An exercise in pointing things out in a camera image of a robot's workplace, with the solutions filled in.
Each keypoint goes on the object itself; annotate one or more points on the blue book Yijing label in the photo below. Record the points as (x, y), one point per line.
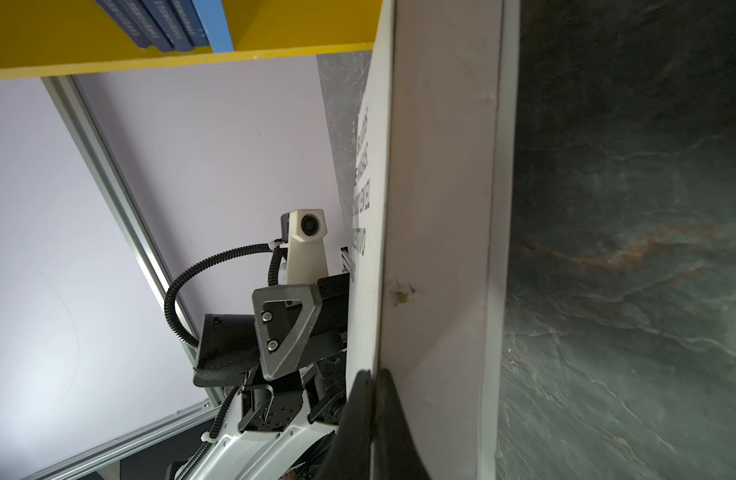
(170, 23)

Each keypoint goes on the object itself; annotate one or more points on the yellow bookshelf pink blue shelves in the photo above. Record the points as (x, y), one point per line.
(56, 38)

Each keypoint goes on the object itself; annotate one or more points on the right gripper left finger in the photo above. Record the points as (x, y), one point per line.
(350, 454)

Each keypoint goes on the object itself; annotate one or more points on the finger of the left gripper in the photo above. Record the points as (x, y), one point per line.
(285, 319)

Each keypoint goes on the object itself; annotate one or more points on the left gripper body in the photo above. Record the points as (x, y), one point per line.
(229, 356)

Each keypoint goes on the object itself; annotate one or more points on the blue book Sunzi label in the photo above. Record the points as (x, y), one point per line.
(148, 25)

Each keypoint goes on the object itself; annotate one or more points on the blue book Lunyu label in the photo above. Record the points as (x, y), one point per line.
(115, 10)

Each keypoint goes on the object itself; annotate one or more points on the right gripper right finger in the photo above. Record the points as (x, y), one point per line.
(395, 454)

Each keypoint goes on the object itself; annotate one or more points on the blue book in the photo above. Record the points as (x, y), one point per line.
(191, 22)

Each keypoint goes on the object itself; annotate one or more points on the white book black lettering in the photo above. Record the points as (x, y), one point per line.
(431, 222)

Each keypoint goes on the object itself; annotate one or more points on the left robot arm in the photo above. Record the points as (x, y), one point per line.
(226, 452)

